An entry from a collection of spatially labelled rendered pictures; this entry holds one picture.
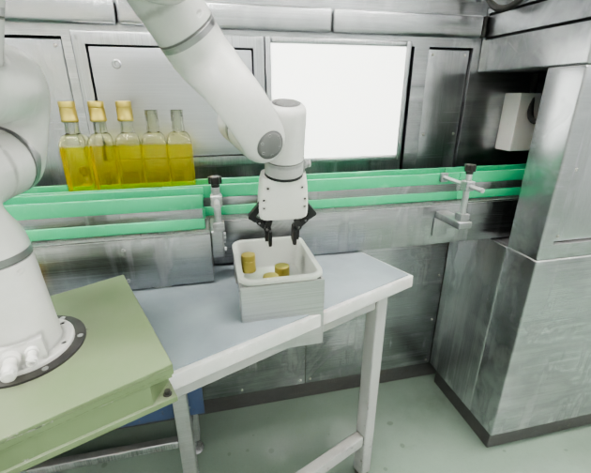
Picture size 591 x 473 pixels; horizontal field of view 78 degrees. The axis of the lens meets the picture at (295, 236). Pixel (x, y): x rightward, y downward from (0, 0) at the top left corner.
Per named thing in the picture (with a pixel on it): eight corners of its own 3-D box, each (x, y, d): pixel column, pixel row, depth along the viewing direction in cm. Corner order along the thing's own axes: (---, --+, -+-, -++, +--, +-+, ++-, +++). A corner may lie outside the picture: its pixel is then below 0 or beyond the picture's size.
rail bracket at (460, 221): (441, 232, 112) (453, 157, 104) (478, 253, 97) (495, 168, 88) (427, 233, 111) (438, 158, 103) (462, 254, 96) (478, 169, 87)
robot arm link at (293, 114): (234, 114, 56) (211, 99, 62) (237, 177, 62) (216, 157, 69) (315, 103, 63) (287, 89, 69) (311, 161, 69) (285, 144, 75)
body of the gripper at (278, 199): (306, 158, 75) (302, 205, 81) (255, 160, 73) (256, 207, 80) (313, 175, 69) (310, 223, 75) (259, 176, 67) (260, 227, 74)
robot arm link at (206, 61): (151, 42, 52) (229, 150, 68) (179, 60, 44) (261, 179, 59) (198, 7, 53) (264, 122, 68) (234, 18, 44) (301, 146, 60)
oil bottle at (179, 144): (199, 210, 100) (190, 129, 92) (198, 217, 95) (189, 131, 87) (177, 212, 99) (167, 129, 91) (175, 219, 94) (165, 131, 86)
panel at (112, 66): (396, 158, 121) (407, 41, 108) (401, 160, 118) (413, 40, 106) (98, 170, 102) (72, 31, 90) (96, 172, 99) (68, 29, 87)
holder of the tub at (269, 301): (295, 258, 102) (295, 232, 99) (324, 312, 77) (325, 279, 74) (232, 265, 98) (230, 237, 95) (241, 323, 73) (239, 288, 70)
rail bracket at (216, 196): (223, 215, 95) (219, 166, 90) (226, 238, 79) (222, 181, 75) (211, 216, 94) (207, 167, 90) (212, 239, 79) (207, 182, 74)
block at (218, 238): (225, 242, 96) (223, 217, 93) (228, 257, 87) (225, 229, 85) (212, 243, 95) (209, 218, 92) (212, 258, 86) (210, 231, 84)
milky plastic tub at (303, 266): (299, 265, 97) (299, 235, 94) (325, 311, 77) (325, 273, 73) (233, 271, 93) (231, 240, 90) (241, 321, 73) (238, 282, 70)
